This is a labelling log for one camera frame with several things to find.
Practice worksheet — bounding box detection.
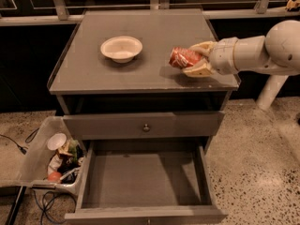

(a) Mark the grey drawer cabinet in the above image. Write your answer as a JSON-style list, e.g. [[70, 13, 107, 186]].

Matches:
[[46, 8, 242, 225]]

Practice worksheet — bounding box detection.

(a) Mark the red coke can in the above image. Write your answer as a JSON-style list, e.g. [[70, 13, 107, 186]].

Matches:
[[169, 47, 202, 69]]

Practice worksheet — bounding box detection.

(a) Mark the closed grey top drawer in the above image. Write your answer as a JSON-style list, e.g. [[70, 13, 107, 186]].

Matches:
[[63, 112, 224, 140]]

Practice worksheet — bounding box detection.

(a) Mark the blue cable on floor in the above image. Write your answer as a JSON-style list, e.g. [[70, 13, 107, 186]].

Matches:
[[32, 189, 78, 225]]

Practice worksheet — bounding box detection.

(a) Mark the open grey middle drawer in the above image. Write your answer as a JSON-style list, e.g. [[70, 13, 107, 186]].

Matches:
[[65, 140, 227, 225]]

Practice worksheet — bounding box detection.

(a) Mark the white cup in bin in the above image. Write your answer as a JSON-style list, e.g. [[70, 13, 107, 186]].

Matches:
[[47, 133, 67, 151]]

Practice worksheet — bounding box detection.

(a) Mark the orange ball in bin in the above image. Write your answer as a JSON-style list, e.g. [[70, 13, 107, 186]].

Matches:
[[48, 172, 62, 183]]

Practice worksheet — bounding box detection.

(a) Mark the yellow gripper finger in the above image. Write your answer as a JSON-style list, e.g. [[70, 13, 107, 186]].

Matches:
[[189, 41, 217, 57], [183, 59, 216, 78]]

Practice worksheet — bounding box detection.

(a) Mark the yellow object on railing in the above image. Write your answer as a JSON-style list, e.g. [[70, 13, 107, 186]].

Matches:
[[285, 0, 300, 11]]

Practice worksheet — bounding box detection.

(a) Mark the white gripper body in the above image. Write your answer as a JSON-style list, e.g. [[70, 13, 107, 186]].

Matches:
[[209, 37, 238, 75]]

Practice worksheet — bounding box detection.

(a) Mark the white paper bowl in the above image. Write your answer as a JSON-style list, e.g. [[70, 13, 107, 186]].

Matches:
[[99, 36, 143, 64]]

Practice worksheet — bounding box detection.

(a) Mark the clear plastic bin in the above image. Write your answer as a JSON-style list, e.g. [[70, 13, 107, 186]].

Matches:
[[0, 116, 85, 194]]

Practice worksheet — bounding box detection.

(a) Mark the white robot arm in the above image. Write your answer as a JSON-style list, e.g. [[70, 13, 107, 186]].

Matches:
[[183, 20, 300, 77]]

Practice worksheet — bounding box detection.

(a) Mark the black power cable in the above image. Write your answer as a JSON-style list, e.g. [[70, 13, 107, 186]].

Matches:
[[0, 127, 40, 156]]

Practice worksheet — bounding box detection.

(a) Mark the white diagonal pole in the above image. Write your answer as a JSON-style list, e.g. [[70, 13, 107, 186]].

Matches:
[[256, 75, 288, 111]]

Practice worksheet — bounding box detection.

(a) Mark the metal window railing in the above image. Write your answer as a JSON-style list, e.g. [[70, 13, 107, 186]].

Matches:
[[0, 0, 299, 26]]

